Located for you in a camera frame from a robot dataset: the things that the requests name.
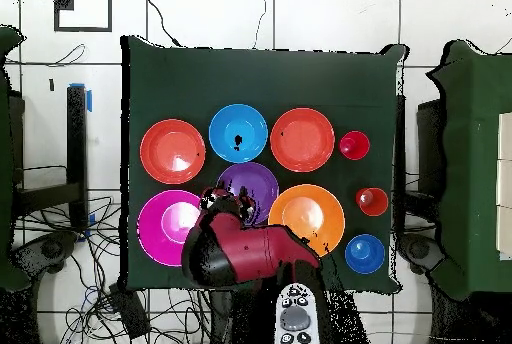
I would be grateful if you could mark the large pink bowl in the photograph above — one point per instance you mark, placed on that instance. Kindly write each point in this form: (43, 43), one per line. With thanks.
(160, 224)

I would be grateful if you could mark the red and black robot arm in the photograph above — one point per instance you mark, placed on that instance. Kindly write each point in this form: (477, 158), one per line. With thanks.
(248, 248)

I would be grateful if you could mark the purple bowl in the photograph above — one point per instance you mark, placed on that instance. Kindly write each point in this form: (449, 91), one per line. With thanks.
(256, 178)

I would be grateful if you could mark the light blue bowl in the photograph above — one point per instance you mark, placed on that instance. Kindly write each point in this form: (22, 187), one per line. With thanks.
(250, 120)

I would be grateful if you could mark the red-orange bowl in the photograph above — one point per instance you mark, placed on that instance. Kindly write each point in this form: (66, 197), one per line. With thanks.
(302, 140)
(160, 152)

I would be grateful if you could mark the large orange bowl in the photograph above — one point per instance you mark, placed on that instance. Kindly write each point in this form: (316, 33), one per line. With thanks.
(316, 208)

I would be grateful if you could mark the dark green tablecloth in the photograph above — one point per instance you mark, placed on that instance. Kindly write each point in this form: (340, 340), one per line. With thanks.
(260, 76)

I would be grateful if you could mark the red cup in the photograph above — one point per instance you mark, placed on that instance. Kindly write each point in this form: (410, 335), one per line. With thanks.
(356, 148)

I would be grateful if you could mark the orange cup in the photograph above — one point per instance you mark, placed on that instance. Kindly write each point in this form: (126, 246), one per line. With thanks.
(376, 204)

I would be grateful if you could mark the small dark blue bowl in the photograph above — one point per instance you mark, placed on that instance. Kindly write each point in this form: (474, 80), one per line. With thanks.
(366, 258)

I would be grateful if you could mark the black power adapter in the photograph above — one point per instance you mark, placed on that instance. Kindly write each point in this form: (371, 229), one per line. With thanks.
(130, 312)

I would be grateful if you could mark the green cloth covered table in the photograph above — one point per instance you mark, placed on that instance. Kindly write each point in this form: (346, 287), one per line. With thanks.
(472, 160)
(4, 160)

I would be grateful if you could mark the white box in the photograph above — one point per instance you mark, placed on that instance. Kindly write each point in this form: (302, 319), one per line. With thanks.
(505, 184)

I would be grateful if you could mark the black tape square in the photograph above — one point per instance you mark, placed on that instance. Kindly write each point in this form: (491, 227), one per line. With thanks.
(56, 12)

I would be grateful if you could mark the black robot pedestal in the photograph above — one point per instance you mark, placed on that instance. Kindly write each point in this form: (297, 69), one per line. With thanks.
(240, 320)

